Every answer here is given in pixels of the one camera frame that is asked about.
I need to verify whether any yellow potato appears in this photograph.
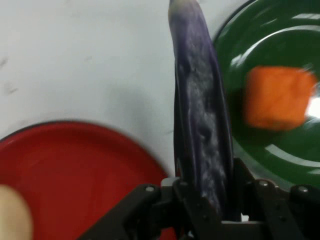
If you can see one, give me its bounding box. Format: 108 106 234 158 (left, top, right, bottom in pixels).
0 184 34 240

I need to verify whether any red round plate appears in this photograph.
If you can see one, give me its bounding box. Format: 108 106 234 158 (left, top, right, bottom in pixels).
0 120 179 240

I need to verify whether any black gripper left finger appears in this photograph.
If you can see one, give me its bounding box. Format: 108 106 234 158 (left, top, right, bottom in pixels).
76 175 224 240

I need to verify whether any purple eggplant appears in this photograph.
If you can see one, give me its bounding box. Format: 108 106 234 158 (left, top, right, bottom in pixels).
166 0 236 224

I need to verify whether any orange carrot chunk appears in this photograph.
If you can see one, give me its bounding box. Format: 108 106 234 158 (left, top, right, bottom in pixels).
243 65 320 132

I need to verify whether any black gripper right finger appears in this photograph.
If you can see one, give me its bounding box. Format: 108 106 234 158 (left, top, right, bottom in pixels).
232 156 320 240

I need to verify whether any green round plate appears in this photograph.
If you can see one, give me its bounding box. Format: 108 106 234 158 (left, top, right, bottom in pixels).
211 0 320 195

